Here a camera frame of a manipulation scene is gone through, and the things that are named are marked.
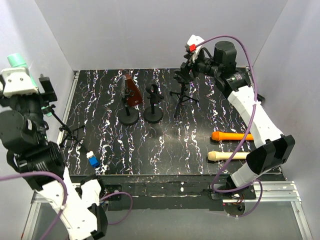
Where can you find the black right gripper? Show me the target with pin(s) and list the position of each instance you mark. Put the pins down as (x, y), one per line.
(185, 68)

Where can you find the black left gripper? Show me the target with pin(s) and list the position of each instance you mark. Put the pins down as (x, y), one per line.
(44, 97)

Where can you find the black tripod microphone stand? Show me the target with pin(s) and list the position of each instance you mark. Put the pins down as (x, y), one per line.
(182, 95)

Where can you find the mint green microphone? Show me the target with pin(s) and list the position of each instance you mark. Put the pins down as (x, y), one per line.
(16, 61)

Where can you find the black round-base stand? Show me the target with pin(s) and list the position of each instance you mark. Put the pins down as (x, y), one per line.
(128, 115)
(153, 114)

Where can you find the orange microphone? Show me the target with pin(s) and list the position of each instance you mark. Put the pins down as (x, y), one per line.
(226, 136)

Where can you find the black round-base stand front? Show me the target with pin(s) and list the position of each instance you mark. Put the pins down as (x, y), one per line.
(128, 115)

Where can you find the beige microphone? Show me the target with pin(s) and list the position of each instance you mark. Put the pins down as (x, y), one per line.
(215, 156)

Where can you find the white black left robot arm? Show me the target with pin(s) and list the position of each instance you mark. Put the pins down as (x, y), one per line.
(23, 133)

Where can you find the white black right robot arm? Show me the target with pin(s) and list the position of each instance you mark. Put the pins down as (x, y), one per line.
(272, 147)

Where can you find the brown wooden metronome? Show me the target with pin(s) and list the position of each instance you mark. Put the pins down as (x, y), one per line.
(132, 87)

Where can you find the black marble pattern mat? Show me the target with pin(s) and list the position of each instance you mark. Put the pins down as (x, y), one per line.
(175, 145)

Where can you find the blue white cube toy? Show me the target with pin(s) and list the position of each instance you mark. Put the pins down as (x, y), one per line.
(94, 162)

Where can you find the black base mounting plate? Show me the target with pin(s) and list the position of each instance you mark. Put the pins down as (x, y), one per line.
(173, 192)

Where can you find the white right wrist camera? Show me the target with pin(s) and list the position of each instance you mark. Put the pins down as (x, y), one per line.
(194, 45)

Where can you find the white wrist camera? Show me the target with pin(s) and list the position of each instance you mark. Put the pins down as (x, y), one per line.
(17, 81)
(194, 45)

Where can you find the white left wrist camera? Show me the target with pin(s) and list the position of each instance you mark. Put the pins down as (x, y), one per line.
(17, 81)

